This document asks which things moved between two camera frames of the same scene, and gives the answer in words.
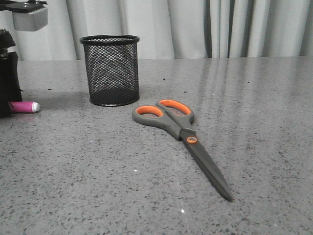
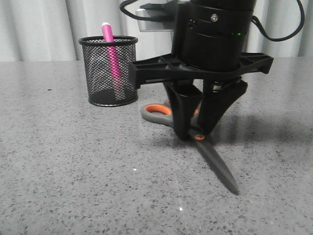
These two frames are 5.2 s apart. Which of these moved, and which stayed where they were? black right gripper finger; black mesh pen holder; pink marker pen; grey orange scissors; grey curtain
Moved: pink marker pen; black right gripper finger; grey orange scissors
Stayed: grey curtain; black mesh pen holder
